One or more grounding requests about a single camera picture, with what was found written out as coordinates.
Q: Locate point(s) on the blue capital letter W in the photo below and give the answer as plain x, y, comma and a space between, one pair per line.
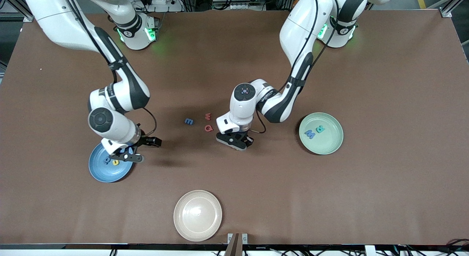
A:
310, 135

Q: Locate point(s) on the white power strip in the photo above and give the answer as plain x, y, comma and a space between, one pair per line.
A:
168, 7

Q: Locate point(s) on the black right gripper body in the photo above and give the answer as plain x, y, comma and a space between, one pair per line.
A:
144, 140

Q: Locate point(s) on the aluminium frame profile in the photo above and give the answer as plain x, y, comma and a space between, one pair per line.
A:
449, 10
7, 17

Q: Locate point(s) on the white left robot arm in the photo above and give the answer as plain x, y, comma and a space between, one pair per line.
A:
300, 28

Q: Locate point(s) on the red capital letter Q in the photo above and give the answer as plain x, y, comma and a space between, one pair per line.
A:
205, 128

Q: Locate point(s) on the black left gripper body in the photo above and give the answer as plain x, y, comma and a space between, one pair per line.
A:
246, 131

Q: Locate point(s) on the red small letter w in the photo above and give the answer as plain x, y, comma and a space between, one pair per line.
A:
207, 117

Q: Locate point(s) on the blue plate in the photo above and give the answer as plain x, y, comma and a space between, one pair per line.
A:
110, 173

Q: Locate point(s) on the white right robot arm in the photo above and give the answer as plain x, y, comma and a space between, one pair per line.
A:
55, 14

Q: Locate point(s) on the teal capital letter R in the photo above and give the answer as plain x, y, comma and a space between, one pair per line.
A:
320, 130

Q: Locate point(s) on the metal bracket with bar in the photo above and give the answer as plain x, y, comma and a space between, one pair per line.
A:
237, 245

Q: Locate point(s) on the blue small letter m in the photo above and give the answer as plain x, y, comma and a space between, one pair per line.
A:
189, 121

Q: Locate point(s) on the green plate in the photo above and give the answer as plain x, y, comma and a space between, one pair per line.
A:
326, 146

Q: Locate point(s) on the beige plate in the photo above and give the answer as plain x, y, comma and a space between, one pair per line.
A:
198, 215

